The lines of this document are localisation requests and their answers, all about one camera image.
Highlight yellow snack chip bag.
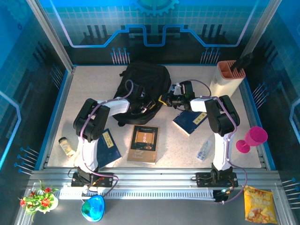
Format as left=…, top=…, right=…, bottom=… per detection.
left=243, top=185, right=278, bottom=225

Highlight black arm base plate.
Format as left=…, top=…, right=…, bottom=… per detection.
left=195, top=170, right=239, bottom=188
left=70, top=166, right=115, bottom=188

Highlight pink plastic goblet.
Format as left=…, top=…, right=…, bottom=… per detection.
left=235, top=126, right=269, bottom=154

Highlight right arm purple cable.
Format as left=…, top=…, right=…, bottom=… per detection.
left=191, top=79, right=248, bottom=204

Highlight potted red artificial flowers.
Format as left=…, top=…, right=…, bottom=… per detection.
left=18, top=180, right=59, bottom=222

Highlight black backpack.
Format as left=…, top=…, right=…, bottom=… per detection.
left=113, top=62, right=172, bottom=127

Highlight white slotted cable duct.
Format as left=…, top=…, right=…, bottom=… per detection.
left=57, top=188, right=218, bottom=200

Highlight blue book large yellow label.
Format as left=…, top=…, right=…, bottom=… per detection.
left=96, top=128, right=122, bottom=169

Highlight white orange knife block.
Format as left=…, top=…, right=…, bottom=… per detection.
left=209, top=60, right=247, bottom=98

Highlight aluminium frame rail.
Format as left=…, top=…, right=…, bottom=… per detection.
left=29, top=166, right=283, bottom=191

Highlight black knife handle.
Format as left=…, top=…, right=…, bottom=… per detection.
left=231, top=52, right=255, bottom=72

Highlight black controller board with LEDs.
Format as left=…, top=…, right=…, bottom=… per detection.
left=213, top=187, right=235, bottom=204

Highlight brown black hardcover book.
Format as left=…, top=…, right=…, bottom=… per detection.
left=127, top=124, right=160, bottom=165

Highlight small spice jar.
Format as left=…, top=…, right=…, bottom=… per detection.
left=58, top=137, right=77, bottom=158

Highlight blue translucent plastic object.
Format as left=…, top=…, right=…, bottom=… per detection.
left=81, top=196, right=106, bottom=223

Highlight aluminium frame post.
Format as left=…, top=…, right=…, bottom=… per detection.
left=25, top=0, right=77, bottom=72
left=240, top=0, right=283, bottom=60

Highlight blue book small yellow label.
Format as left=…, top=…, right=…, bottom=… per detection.
left=172, top=110, right=208, bottom=136

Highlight clear plastic blister package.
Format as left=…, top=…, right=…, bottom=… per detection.
left=196, top=140, right=213, bottom=162

